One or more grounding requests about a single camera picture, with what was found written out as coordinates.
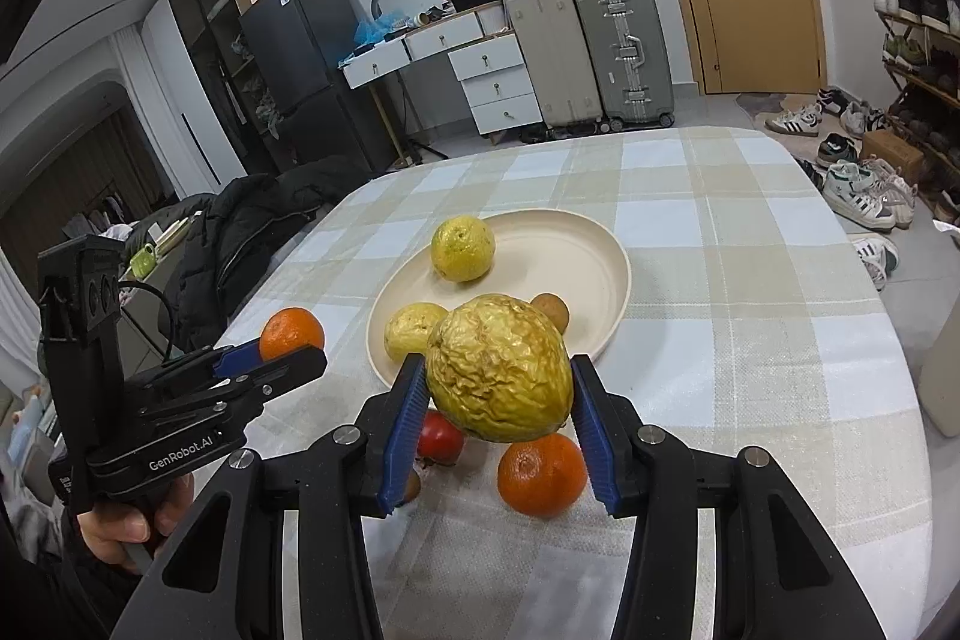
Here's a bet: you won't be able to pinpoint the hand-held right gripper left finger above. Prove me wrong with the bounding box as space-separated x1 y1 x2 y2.
109 351 431 640

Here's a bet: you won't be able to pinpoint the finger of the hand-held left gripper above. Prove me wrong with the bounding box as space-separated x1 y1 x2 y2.
141 347 329 420
124 342 264 390

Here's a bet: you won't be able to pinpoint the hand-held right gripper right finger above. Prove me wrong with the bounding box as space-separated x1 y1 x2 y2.
568 353 890 640

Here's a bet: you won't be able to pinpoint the orange mandarin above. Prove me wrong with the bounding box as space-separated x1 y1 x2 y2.
496 433 589 520
259 306 327 363

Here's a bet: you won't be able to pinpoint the smooth yellow lemon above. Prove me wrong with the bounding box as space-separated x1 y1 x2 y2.
384 303 450 364

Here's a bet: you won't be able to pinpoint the wrinkled yellow citrus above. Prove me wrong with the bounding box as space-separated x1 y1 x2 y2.
425 293 575 445

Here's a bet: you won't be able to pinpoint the brown lychee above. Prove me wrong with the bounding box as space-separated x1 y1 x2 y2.
530 292 572 336

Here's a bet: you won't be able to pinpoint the cream round plate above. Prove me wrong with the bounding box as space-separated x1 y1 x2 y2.
367 208 632 390

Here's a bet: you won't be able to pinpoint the yellow citrus with green patches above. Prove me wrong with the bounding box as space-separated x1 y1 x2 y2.
430 215 497 283

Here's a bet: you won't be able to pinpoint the person's left hand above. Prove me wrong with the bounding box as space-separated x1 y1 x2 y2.
75 470 195 570

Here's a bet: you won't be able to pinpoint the brown curtain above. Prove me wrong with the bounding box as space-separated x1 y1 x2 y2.
0 106 167 267

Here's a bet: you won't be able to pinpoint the black puffer jacket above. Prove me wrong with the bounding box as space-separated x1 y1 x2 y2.
175 153 377 349

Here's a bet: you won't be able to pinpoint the white wardrobe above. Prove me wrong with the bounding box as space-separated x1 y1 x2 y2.
142 0 249 192

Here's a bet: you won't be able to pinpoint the dark grey fridge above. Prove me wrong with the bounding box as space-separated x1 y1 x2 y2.
238 0 392 177

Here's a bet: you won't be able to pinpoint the white desk with drawers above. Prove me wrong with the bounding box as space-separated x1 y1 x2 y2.
343 0 545 136

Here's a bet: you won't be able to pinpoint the white round bin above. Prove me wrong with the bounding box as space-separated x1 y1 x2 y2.
918 308 960 439

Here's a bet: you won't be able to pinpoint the blue plastic bag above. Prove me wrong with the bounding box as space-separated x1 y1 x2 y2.
353 9 407 46

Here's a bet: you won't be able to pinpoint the cluster of white sneakers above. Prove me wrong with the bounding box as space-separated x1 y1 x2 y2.
763 86 920 293

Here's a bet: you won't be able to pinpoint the patterned floor mat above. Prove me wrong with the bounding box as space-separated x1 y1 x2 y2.
734 92 797 118

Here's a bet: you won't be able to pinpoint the beige suitcase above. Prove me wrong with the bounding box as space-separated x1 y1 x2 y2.
502 0 605 130

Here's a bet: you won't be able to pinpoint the silver suitcase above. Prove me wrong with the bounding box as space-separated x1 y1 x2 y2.
573 0 677 133

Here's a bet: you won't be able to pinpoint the brown cardboard box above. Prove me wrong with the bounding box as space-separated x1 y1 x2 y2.
859 129 926 181

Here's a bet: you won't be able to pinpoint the wooden shoe rack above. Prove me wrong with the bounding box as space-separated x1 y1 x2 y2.
870 0 960 215

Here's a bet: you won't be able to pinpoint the rows of shelved shoes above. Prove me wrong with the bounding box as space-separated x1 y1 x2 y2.
855 0 960 193

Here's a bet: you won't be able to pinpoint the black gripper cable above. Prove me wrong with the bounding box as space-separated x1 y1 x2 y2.
116 281 178 360

